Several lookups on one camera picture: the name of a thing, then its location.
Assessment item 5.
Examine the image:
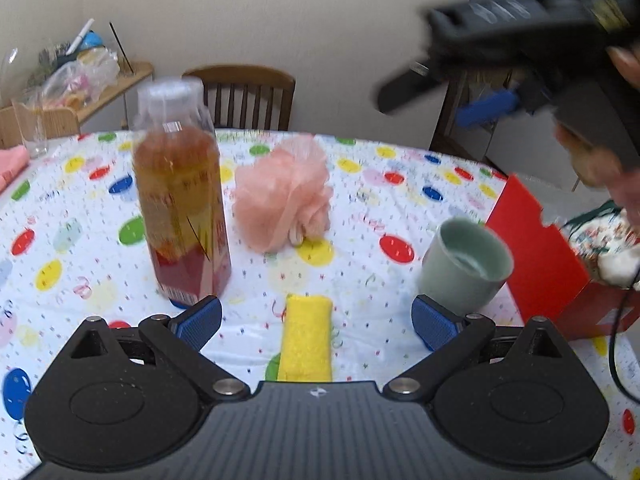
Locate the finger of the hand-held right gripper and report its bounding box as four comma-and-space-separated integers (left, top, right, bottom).
376, 60, 441, 117
454, 86, 523, 130

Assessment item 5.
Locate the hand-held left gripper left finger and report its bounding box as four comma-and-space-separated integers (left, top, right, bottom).
65, 295, 251, 404

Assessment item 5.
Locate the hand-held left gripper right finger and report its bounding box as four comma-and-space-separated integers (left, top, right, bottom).
382, 294, 571, 404

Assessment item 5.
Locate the yellow sponge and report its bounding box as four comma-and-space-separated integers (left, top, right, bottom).
276, 294, 335, 384

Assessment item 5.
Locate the red cardboard box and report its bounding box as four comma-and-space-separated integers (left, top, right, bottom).
485, 174, 640, 342

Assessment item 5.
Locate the printed cream cloth bag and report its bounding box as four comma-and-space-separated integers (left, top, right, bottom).
564, 200, 640, 289

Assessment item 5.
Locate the person's right hand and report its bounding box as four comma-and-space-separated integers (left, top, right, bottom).
554, 44, 640, 208

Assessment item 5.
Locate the pale green ceramic cup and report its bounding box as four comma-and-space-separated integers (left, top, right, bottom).
418, 217, 515, 317

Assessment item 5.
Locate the clear bottle of amber tea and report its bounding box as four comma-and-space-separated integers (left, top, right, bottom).
132, 77, 233, 309

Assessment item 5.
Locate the balloon print tablecloth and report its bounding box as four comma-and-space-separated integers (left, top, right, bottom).
0, 129, 640, 480

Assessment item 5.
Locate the pink mesh bath loofah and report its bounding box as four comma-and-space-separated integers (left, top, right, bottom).
233, 135, 334, 254

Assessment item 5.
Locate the dark wooden chair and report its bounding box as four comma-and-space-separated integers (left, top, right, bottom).
182, 65, 297, 132

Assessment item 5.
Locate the pink folded cloth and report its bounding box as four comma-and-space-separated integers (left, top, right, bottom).
0, 145, 30, 194

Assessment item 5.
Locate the light wooden chair backrest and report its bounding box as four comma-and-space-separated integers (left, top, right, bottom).
0, 107, 82, 149

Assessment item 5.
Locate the light wooden side cabinet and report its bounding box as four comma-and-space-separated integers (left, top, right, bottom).
0, 61, 154, 149

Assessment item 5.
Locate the clear drinking glass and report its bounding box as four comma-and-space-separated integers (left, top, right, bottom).
11, 97, 50, 159

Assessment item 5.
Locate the clear plastic bag of goods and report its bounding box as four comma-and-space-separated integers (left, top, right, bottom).
41, 49, 119, 109

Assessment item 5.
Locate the thin black stick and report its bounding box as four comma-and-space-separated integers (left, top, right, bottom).
109, 22, 135, 74

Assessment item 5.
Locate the white marker pen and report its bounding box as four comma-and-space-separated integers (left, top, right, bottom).
65, 18, 95, 56

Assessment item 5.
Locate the black cable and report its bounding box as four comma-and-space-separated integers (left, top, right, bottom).
606, 269, 640, 407

